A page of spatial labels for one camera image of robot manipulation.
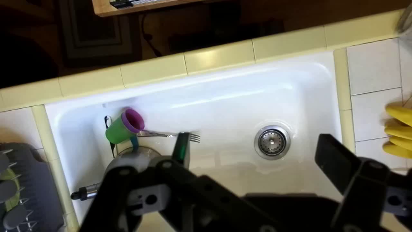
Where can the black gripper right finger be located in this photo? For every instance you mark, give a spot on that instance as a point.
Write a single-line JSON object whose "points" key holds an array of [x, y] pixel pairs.
{"points": [[338, 156]]}

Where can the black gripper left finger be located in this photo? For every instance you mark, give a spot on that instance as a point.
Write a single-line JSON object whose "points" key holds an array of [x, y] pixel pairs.
{"points": [[181, 149]]}

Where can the white ceramic kitchen sink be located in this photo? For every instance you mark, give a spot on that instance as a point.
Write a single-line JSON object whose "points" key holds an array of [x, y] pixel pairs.
{"points": [[222, 98]]}

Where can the metal sink drain strainer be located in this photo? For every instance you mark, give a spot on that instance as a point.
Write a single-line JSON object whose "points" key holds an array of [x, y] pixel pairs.
{"points": [[271, 142]]}

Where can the green cup purple inside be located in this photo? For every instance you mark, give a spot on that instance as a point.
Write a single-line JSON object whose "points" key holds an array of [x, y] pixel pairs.
{"points": [[114, 131]]}

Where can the patterned floor rug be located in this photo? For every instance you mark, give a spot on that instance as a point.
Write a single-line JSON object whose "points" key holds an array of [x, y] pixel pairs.
{"points": [[94, 39]]}

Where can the wooden table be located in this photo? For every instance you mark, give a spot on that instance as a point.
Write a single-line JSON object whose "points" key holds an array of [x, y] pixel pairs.
{"points": [[141, 6]]}

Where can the dish drying rack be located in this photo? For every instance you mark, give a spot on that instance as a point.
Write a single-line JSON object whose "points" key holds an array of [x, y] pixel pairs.
{"points": [[33, 189]]}

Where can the green dish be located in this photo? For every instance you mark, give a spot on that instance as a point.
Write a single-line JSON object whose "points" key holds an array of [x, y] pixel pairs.
{"points": [[9, 189]]}

